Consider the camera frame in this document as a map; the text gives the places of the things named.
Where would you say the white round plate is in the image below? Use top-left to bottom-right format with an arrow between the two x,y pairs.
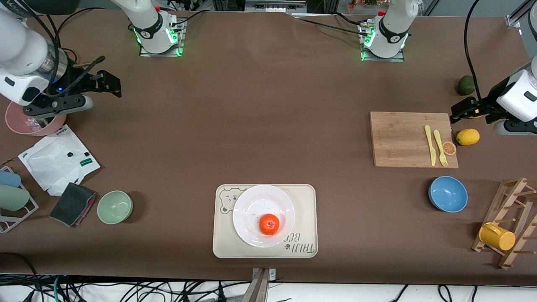
233,185 -> 295,248

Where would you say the orange fruit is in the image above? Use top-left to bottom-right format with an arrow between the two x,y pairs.
259,213 -> 280,235

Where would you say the dark green avocado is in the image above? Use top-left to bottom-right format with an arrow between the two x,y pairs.
457,75 -> 476,96

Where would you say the pink bowl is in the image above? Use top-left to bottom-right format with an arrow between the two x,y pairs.
5,102 -> 67,136

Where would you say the yellow plastic fork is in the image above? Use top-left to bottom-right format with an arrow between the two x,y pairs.
433,130 -> 449,168

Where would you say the yellow plastic knife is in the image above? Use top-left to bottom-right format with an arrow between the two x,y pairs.
424,125 -> 437,167

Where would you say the wooden cutting board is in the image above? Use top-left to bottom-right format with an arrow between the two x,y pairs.
370,112 -> 459,169

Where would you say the aluminium profile bar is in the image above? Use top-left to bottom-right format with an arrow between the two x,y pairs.
506,0 -> 533,29

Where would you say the blue bowl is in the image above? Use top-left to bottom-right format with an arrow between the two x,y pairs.
428,176 -> 468,213

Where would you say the white plastic bag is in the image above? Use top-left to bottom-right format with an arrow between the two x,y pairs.
18,125 -> 101,197

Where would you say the light blue cup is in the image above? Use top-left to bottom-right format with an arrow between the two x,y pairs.
0,170 -> 21,188

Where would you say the brown table cover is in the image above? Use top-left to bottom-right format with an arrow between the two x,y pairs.
0,8 -> 537,286

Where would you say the wooden peg rack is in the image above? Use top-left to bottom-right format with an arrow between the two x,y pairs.
471,177 -> 537,270

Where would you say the pale green cup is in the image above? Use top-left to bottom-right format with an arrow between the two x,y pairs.
0,185 -> 31,211

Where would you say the pale green bowl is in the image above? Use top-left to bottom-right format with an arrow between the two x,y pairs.
97,190 -> 133,225

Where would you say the dark grey sponge cloth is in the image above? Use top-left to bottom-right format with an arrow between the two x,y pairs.
50,182 -> 98,228

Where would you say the yellow cup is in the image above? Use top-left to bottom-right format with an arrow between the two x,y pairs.
479,222 -> 516,251

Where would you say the cream bear print tray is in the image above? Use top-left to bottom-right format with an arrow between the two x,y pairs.
213,184 -> 318,258

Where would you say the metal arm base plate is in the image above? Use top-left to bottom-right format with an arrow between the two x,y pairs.
139,19 -> 185,57
361,23 -> 405,62

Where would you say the white wire cup holder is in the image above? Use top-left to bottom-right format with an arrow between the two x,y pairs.
0,166 -> 39,233

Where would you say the grey metal frame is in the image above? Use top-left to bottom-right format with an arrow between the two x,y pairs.
243,0 -> 309,12

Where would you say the grey metal clamp bracket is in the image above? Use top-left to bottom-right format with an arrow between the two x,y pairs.
245,268 -> 276,302

